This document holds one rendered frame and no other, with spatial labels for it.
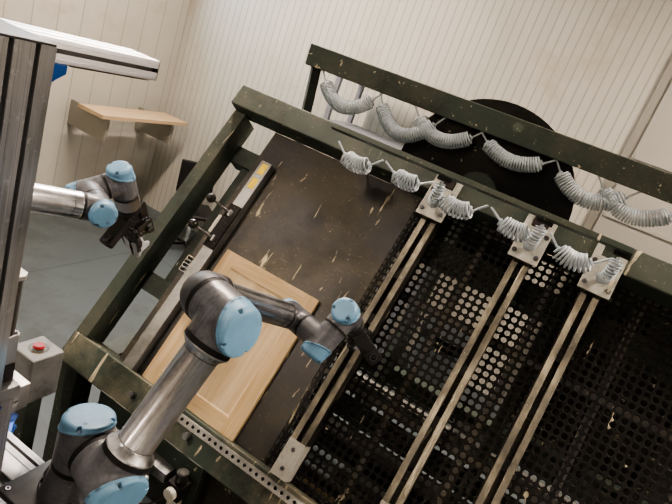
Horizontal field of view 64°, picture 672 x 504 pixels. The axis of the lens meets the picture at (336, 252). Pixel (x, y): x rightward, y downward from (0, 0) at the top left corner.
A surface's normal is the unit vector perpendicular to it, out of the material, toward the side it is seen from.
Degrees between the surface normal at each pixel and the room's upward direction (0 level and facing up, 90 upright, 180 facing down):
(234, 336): 83
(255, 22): 90
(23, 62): 90
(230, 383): 57
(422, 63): 90
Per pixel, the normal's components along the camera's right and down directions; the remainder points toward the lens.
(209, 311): -0.46, -0.36
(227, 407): -0.20, -0.36
